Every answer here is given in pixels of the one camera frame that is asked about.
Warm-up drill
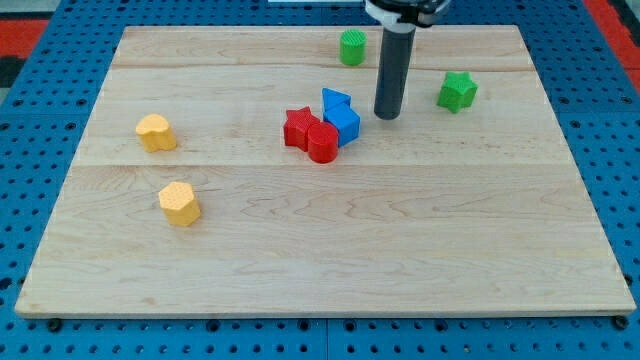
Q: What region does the blue triangle block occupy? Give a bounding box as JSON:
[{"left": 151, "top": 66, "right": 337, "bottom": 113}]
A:
[{"left": 321, "top": 88, "right": 351, "bottom": 112}]

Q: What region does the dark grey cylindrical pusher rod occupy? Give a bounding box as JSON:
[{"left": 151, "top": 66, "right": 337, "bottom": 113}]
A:
[{"left": 374, "top": 28, "right": 415, "bottom": 120}]

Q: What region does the robot arm end white black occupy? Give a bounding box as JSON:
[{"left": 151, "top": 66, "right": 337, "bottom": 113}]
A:
[{"left": 365, "top": 0, "right": 452, "bottom": 28}]

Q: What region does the blue cube block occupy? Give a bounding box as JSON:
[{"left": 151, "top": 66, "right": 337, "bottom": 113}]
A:
[{"left": 323, "top": 104, "right": 361, "bottom": 147}]

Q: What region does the red cylinder block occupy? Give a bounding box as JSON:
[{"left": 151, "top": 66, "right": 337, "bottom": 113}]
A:
[{"left": 307, "top": 122, "right": 339, "bottom": 164}]

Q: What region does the red star block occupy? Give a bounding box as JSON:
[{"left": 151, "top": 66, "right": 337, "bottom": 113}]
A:
[{"left": 283, "top": 107, "right": 320, "bottom": 152}]

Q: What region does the wooden board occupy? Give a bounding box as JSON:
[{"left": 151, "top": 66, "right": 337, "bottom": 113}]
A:
[{"left": 15, "top": 25, "right": 636, "bottom": 319}]

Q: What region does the yellow hexagon block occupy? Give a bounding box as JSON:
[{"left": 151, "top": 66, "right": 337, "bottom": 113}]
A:
[{"left": 158, "top": 181, "right": 201, "bottom": 227}]

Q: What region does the green cylinder block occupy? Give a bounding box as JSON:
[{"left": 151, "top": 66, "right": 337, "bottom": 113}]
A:
[{"left": 339, "top": 29, "right": 367, "bottom": 66}]

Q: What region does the green star block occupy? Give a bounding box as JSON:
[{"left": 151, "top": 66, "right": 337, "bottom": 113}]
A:
[{"left": 437, "top": 72, "right": 478, "bottom": 113}]

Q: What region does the yellow heart block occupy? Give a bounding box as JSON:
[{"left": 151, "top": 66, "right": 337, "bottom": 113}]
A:
[{"left": 135, "top": 114, "right": 177, "bottom": 152}]

